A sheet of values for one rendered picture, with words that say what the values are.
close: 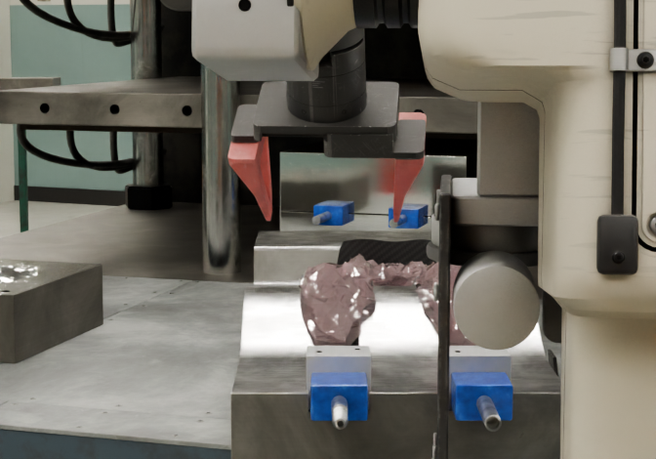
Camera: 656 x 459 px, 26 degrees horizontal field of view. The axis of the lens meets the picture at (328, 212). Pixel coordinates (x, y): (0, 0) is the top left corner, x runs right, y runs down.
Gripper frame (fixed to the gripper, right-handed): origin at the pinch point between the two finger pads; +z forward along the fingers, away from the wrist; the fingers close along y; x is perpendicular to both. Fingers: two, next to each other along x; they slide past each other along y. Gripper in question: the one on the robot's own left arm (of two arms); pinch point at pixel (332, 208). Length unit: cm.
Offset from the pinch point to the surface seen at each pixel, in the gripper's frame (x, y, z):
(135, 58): -150, 52, 67
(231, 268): -73, 22, 60
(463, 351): 2.9, -10.1, 11.4
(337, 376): 6.9, -0.5, 10.8
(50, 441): 3.7, 24.2, 21.4
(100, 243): -97, 48, 73
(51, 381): -10.9, 28.7, 27.6
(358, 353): 4.2, -2.0, 10.7
